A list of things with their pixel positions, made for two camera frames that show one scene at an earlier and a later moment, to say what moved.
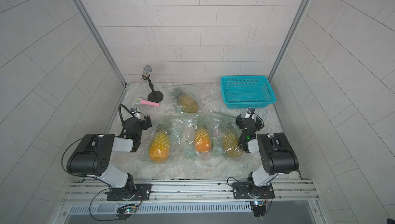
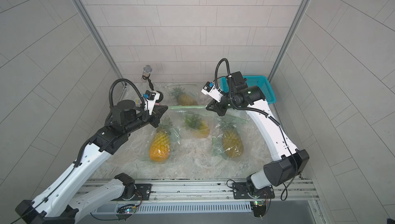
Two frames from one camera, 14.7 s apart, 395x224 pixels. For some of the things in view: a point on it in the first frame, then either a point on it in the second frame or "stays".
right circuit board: (258, 207) stays
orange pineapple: (202, 136) to (194, 123)
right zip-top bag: (225, 136) stays
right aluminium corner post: (294, 28) stays
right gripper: (242, 120) to (220, 107)
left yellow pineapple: (160, 146) stays
